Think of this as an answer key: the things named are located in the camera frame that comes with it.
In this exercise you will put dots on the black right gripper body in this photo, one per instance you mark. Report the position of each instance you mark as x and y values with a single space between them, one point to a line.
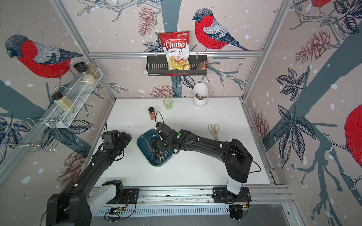
163 146

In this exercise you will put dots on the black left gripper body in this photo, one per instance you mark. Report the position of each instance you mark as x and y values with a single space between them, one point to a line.
122 141

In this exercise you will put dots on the pink handled scissors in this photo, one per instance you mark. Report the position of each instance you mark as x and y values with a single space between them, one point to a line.
158 158

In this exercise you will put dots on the black scissors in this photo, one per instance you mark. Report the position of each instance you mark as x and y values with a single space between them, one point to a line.
153 145

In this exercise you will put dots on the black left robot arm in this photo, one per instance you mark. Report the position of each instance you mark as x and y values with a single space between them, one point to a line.
76 206

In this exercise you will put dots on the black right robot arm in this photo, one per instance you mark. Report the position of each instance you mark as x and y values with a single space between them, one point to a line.
234 155

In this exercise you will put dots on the teal storage tray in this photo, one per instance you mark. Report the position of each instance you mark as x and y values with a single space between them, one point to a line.
143 145

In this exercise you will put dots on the orange spice jar black lid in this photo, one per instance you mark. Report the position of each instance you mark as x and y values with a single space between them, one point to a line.
152 113

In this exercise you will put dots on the green glass cup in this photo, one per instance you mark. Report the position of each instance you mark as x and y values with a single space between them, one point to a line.
168 103

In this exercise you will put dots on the white utensil holder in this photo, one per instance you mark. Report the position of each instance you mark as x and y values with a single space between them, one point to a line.
200 94

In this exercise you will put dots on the small spice jar behind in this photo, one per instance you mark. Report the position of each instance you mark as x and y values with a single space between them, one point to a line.
93 69

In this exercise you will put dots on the red Chuba chips bag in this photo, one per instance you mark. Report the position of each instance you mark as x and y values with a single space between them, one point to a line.
176 47

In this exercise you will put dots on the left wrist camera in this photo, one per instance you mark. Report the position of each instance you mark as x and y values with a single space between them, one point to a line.
110 137

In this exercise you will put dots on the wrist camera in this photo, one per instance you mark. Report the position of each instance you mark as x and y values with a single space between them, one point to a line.
160 126
110 137

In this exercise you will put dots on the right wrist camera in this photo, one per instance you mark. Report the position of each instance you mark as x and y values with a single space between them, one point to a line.
160 126

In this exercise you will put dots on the cream handled scissors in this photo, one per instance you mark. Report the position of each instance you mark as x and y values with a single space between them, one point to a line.
214 129

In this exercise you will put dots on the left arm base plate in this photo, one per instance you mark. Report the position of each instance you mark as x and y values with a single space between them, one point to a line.
129 195

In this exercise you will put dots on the white wire wall shelf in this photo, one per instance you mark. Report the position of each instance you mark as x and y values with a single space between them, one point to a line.
77 92

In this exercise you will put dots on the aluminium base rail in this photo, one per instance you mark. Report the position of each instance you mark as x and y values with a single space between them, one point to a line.
155 201

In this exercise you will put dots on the black wall basket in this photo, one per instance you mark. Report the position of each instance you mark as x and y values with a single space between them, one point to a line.
158 66

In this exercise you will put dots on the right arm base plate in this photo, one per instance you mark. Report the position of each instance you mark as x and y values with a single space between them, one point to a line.
222 195

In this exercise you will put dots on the aluminium frame post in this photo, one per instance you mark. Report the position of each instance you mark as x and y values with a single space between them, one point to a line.
76 35

